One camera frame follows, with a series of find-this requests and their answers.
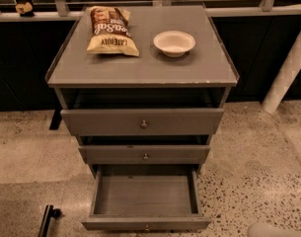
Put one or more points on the grey bottom drawer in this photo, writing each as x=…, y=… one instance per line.
x=146, y=198

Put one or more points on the grey drawer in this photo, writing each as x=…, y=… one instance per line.
x=144, y=154
x=142, y=121
x=146, y=198

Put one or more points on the grey drawer cabinet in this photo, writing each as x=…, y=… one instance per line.
x=200, y=79

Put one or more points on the grey middle drawer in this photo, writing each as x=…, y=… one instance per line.
x=144, y=154

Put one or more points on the grey top drawer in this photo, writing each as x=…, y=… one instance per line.
x=142, y=121

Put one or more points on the white paper bowl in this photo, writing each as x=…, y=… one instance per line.
x=174, y=43

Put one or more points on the brown chip bag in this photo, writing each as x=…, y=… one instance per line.
x=110, y=32

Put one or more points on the grey metal railing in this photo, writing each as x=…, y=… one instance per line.
x=41, y=16

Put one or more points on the black bar on floor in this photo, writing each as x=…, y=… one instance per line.
x=49, y=213

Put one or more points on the small yellow black object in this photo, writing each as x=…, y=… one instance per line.
x=25, y=9

